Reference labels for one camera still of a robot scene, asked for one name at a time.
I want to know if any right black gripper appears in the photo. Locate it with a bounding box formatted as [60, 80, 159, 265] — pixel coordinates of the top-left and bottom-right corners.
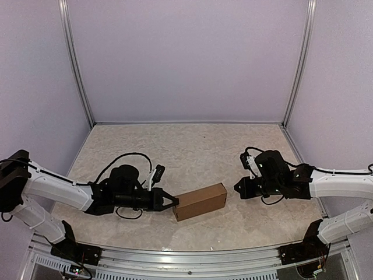
[234, 176, 283, 199]

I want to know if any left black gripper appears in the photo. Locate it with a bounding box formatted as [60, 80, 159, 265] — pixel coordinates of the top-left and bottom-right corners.
[114, 188, 179, 212]

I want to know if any brown cardboard box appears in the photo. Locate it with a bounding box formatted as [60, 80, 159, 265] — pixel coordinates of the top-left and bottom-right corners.
[173, 183, 227, 222]

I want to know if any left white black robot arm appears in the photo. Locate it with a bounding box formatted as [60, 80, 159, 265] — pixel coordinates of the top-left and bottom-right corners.
[1, 150, 179, 260]

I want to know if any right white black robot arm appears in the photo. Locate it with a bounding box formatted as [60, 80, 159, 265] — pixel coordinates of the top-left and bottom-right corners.
[234, 150, 372, 259]

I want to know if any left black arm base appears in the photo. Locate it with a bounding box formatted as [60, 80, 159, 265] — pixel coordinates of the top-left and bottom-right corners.
[51, 220, 103, 266]

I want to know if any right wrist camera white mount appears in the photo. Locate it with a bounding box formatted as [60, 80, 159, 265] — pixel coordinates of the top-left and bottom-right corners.
[240, 152, 261, 179]

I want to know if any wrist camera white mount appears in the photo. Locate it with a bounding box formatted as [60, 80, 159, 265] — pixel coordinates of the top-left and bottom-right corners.
[240, 152, 261, 179]
[143, 164, 166, 191]

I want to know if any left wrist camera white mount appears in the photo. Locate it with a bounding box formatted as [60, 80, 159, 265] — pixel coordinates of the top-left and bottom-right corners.
[143, 164, 166, 191]

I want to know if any left black camera cable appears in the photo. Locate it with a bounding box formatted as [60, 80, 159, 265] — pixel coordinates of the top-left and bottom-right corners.
[0, 152, 154, 187]

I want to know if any black camera cable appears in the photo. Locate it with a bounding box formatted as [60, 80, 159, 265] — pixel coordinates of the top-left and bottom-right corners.
[244, 146, 373, 177]
[0, 152, 154, 187]

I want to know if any front aluminium rail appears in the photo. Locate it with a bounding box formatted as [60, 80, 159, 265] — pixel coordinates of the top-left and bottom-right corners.
[17, 234, 362, 279]

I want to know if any right black camera cable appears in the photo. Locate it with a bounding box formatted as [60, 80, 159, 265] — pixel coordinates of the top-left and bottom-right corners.
[244, 146, 373, 177]

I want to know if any right aluminium frame post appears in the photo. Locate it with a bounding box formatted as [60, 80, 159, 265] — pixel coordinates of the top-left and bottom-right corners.
[281, 0, 317, 130]

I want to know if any aluminium frame post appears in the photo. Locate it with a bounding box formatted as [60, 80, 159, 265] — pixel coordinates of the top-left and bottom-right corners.
[58, 0, 96, 129]
[281, 0, 317, 130]

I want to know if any left aluminium frame post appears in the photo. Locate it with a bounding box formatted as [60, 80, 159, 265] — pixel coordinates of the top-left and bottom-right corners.
[58, 0, 96, 129]

